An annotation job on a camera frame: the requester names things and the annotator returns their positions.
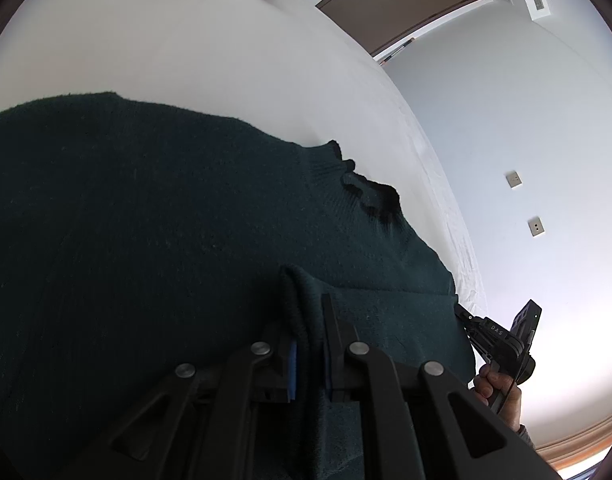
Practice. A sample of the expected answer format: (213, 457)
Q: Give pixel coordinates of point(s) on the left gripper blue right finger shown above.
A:
(344, 352)

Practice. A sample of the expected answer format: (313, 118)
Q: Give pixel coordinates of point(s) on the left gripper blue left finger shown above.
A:
(291, 369)

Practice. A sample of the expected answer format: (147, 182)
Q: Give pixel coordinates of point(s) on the dark green knit sweater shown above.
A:
(135, 237)

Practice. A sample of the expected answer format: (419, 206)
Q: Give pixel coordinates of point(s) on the person's right hand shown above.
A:
(487, 382)

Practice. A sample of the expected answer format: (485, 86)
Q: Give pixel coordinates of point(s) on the white bed sheet mattress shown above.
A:
(280, 65)

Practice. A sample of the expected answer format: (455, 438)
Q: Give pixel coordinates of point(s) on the lower wall socket plate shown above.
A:
(536, 226)

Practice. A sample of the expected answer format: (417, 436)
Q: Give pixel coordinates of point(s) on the wall socket plate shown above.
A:
(513, 179)
(536, 226)

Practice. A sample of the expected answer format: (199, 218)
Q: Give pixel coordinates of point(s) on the upper wall socket plate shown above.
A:
(513, 179)

